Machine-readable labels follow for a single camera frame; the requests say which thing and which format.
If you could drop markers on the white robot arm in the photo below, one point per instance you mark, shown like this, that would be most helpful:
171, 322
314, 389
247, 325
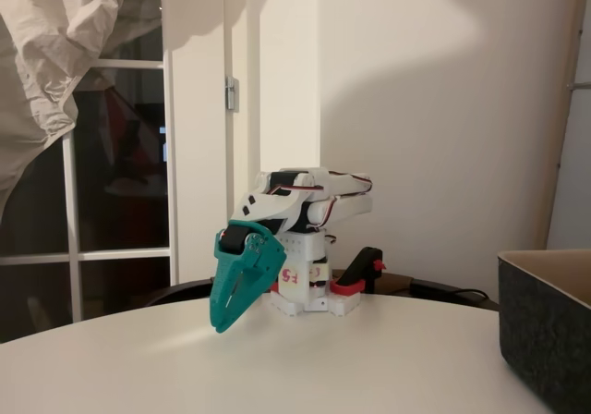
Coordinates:
341, 206

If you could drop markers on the dark wooden chair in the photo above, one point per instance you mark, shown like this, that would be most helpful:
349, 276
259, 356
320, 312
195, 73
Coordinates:
184, 290

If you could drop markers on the light wooden post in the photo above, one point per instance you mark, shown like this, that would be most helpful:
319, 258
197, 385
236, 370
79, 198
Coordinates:
561, 155

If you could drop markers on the black clamp with red lever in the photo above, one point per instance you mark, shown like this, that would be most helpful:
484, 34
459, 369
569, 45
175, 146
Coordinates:
365, 261

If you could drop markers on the beige crumpled curtain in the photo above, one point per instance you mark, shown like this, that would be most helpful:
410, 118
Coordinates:
37, 40

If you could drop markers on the metal rod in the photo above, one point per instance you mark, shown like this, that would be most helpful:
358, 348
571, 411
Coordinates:
582, 85

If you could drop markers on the grey board panel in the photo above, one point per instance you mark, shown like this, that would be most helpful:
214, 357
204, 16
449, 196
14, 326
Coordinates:
579, 178

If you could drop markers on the dark grey felt box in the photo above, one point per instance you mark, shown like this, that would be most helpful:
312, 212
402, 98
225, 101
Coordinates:
545, 340

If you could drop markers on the metal door hinge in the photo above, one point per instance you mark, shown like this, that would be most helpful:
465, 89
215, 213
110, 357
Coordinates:
232, 93

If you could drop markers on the teal gripper black servo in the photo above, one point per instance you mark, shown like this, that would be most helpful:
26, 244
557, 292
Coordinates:
240, 266

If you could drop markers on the white glazed door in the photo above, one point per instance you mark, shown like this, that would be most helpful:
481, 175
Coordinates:
168, 178

